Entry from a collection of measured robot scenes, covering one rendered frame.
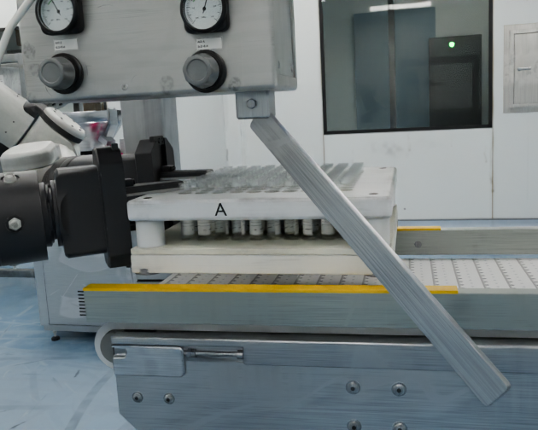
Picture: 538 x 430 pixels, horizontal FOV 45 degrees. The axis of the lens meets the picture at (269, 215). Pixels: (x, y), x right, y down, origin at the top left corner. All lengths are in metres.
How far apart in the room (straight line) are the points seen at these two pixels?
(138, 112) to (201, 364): 0.40
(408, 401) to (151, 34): 0.38
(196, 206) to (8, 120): 0.60
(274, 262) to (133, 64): 0.21
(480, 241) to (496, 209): 4.82
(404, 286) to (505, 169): 5.14
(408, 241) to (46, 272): 2.68
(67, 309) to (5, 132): 2.26
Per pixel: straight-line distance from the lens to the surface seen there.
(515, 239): 0.83
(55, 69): 0.56
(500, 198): 5.63
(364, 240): 0.50
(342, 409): 0.61
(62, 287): 3.33
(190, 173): 0.77
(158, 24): 0.54
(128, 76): 0.55
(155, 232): 0.62
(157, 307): 0.61
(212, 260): 0.60
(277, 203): 0.57
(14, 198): 0.62
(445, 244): 0.83
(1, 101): 1.15
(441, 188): 5.59
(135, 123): 0.90
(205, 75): 0.50
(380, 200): 0.56
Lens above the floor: 1.10
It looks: 9 degrees down
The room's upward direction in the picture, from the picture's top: 3 degrees counter-clockwise
